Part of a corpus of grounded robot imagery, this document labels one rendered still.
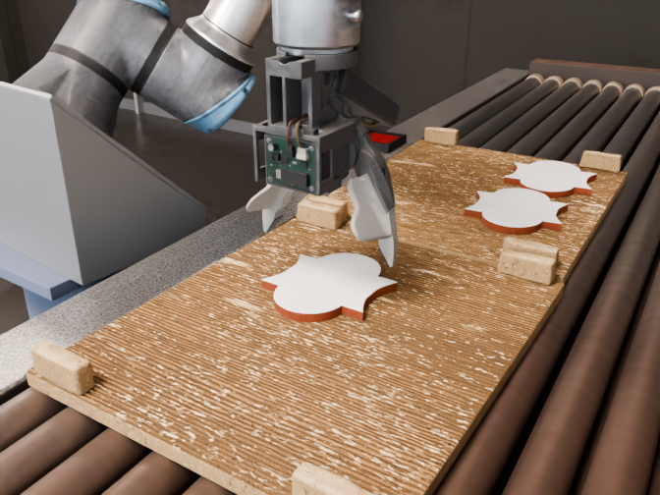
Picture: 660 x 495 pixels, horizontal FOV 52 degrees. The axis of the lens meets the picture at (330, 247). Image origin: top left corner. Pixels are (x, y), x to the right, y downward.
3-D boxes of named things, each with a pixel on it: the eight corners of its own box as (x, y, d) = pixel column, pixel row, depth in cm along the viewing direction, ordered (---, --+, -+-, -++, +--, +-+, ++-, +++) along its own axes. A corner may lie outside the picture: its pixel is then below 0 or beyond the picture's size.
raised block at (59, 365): (32, 375, 58) (27, 348, 56) (51, 364, 59) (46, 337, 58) (80, 399, 55) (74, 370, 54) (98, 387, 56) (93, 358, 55)
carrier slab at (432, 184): (295, 225, 91) (295, 213, 90) (420, 147, 122) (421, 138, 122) (561, 290, 74) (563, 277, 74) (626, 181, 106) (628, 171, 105)
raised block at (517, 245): (499, 261, 77) (502, 240, 76) (504, 255, 78) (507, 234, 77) (553, 274, 74) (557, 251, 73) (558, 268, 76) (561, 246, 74)
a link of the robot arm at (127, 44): (50, 56, 101) (95, -18, 103) (133, 105, 105) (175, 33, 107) (49, 32, 90) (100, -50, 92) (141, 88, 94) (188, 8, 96)
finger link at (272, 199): (219, 226, 69) (258, 165, 63) (255, 207, 73) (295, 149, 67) (240, 248, 68) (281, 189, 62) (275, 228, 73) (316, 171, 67)
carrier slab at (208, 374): (27, 386, 59) (24, 370, 58) (298, 226, 90) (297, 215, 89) (382, 572, 42) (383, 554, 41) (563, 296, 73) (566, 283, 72)
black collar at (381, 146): (351, 147, 124) (351, 137, 123) (370, 137, 130) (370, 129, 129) (388, 153, 120) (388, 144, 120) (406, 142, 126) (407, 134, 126)
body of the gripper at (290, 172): (252, 188, 62) (246, 52, 57) (305, 162, 68) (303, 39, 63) (322, 204, 58) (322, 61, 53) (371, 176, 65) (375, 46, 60)
